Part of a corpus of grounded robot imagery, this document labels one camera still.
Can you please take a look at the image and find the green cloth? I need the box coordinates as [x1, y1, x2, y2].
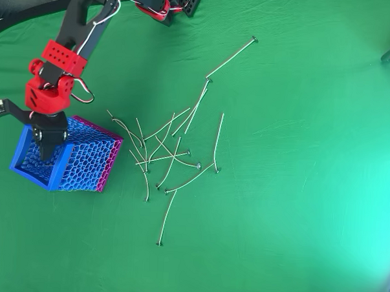
[0, 0, 390, 292]

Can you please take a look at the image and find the long pin at top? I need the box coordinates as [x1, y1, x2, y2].
[206, 34, 259, 82]

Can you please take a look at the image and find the candle wick with metal base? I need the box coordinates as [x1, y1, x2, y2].
[133, 117, 153, 174]
[153, 136, 203, 170]
[171, 85, 208, 140]
[212, 112, 225, 174]
[155, 135, 182, 189]
[164, 160, 215, 197]
[135, 147, 192, 169]
[104, 109, 148, 149]
[184, 76, 214, 136]
[147, 110, 177, 164]
[127, 149, 153, 203]
[156, 189, 178, 248]
[143, 105, 191, 144]

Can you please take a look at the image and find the blue and magenta mesh basket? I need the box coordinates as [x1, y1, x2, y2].
[7, 112, 125, 196]

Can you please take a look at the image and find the camera board on black bracket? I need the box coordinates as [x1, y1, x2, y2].
[0, 98, 36, 127]

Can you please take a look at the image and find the black backdrop rim band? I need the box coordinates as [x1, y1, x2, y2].
[0, 0, 74, 41]

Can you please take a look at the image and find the red white black servo cable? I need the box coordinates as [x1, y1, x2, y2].
[69, 77, 96, 105]
[75, 0, 124, 58]

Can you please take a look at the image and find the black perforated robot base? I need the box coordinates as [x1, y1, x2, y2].
[155, 0, 204, 28]

